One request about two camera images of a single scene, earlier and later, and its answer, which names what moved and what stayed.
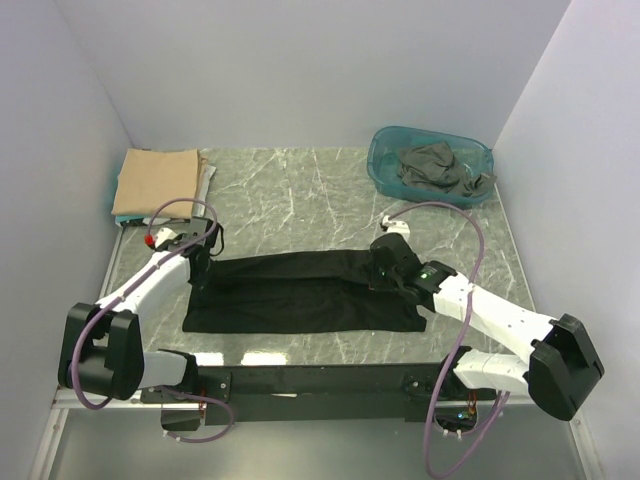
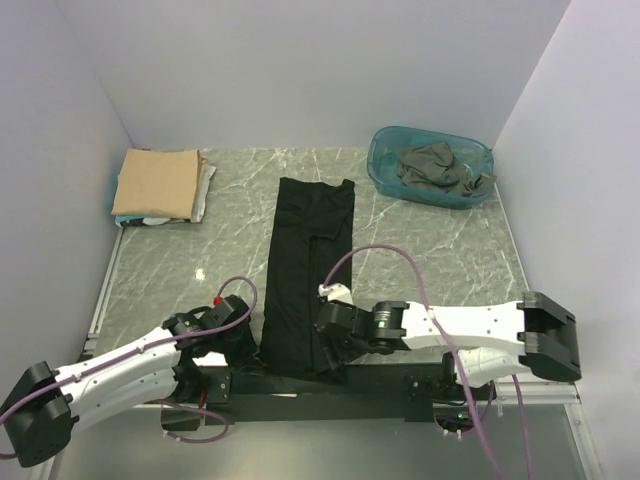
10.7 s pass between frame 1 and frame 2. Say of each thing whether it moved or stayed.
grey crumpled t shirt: stayed
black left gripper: moved
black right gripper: moved
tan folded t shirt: stayed
